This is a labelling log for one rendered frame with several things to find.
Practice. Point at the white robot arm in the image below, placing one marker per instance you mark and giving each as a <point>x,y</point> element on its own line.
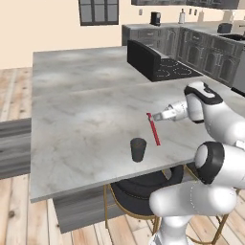
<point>210,197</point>

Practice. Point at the black coffee machine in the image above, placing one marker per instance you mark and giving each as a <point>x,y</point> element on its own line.
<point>155,18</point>

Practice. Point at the black hob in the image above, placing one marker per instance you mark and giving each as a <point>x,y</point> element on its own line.
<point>150,62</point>

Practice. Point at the grey wall socket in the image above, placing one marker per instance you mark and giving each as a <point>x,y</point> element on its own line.
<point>140,12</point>

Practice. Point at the dark framed window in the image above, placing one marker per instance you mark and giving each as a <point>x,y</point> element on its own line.
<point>99,12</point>

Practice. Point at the grey base cupboard run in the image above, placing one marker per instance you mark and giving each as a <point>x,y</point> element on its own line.
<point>197,51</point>

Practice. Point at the white paper towel roll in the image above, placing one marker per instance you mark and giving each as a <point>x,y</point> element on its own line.
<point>182,16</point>

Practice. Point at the black stool with gold legs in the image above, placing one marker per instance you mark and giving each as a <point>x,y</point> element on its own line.
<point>137,194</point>

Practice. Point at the dark glass cup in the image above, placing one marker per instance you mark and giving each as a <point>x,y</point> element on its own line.
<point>138,150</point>

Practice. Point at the grey island cabinet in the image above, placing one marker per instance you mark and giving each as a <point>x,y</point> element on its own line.
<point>79,210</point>

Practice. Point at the grey wall cupboard run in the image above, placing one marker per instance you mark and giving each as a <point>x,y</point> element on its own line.
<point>191,2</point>

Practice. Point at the dark grey toaster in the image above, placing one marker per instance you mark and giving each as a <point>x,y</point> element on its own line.
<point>225,28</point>

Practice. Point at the black sink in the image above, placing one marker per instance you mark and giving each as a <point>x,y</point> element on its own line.
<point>234,37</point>

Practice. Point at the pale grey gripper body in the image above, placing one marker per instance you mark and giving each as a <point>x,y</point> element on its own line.
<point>165,114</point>

